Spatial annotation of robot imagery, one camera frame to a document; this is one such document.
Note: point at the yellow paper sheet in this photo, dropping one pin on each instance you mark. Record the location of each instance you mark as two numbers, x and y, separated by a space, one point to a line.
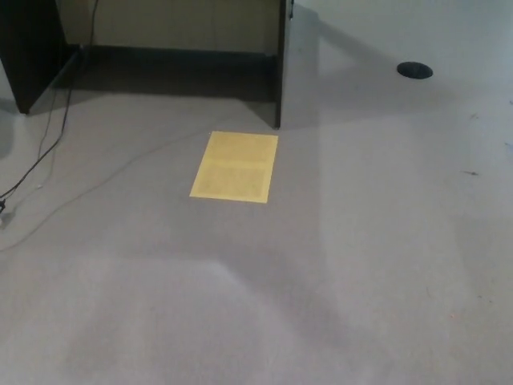
236 166

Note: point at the black round floor cover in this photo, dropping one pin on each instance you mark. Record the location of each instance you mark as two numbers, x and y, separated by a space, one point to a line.
414 69

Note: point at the black plug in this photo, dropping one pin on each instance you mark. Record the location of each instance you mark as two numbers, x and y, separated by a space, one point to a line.
2 204

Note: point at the dark wooden desk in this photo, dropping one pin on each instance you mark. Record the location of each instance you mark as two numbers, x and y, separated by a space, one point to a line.
32 52

